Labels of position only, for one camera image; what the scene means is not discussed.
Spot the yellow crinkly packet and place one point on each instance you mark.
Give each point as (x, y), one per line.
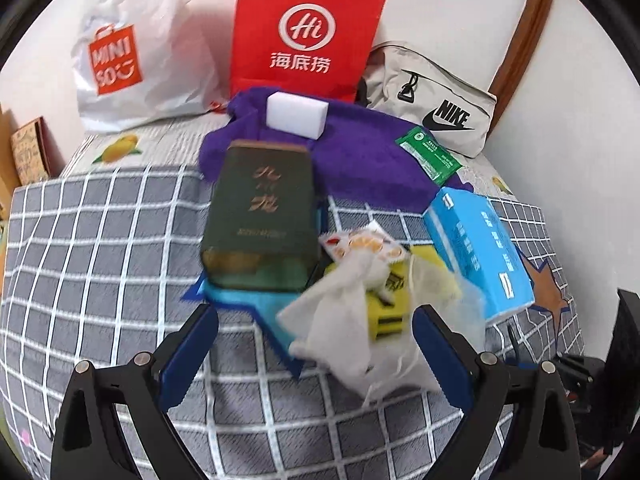
(435, 270)

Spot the white sponge block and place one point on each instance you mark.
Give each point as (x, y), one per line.
(297, 115)

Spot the plain cardboard box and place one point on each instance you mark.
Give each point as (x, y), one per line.
(9, 160)

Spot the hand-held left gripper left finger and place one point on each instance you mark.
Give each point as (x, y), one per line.
(185, 355)

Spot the red paper bag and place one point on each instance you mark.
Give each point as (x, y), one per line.
(310, 20)

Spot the dark green box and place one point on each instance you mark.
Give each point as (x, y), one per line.
(260, 210)

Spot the purple towel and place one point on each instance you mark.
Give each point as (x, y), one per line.
(360, 150)

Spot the orange print sachet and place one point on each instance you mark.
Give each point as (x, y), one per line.
(360, 245)

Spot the yellow black small box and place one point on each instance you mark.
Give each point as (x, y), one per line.
(385, 310)

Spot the printed brown box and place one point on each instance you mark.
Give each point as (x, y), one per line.
(32, 152)

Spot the wooden door frame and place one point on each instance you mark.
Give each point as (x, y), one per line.
(525, 35)

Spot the grey waist bag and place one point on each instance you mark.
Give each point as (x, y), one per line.
(400, 85)

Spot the fruit print bed sheet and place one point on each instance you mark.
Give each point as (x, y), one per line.
(165, 140)

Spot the grey plaid blanket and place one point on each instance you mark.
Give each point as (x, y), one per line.
(100, 235)

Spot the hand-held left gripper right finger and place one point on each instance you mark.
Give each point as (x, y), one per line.
(445, 355)

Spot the green sachet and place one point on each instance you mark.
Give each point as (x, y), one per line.
(430, 152)

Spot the white plastic shopping bag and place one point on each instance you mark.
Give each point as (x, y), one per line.
(150, 60)

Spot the blue tissue box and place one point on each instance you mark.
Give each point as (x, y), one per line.
(480, 255)

